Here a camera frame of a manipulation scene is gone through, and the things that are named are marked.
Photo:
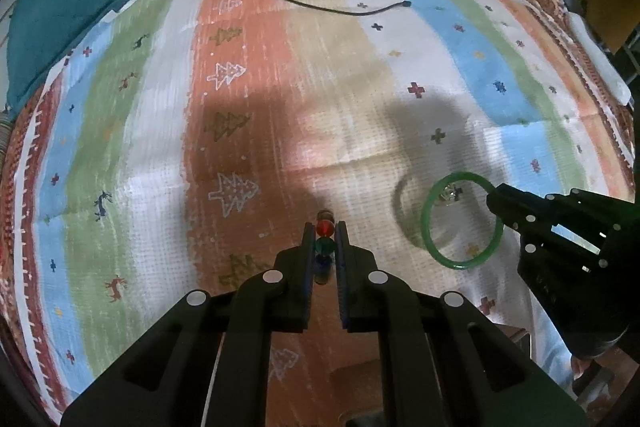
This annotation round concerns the teal cloth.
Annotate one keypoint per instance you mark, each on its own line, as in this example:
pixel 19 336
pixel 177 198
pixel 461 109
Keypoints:
pixel 55 22

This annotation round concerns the green jade bangle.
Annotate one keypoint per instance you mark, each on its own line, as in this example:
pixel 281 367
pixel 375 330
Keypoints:
pixel 430 242

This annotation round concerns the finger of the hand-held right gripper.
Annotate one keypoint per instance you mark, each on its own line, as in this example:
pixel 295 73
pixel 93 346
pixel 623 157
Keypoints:
pixel 535 237
pixel 530 204

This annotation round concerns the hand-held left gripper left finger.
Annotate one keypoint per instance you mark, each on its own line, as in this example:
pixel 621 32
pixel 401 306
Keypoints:
pixel 305 287

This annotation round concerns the striped printed blanket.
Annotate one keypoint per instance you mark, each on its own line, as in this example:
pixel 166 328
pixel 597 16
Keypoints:
pixel 150 132

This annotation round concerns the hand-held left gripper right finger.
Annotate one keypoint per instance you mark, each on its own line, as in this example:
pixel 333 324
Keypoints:
pixel 345 287

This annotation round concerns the small silver white ornament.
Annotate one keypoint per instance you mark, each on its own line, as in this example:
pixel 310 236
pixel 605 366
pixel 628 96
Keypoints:
pixel 450 194

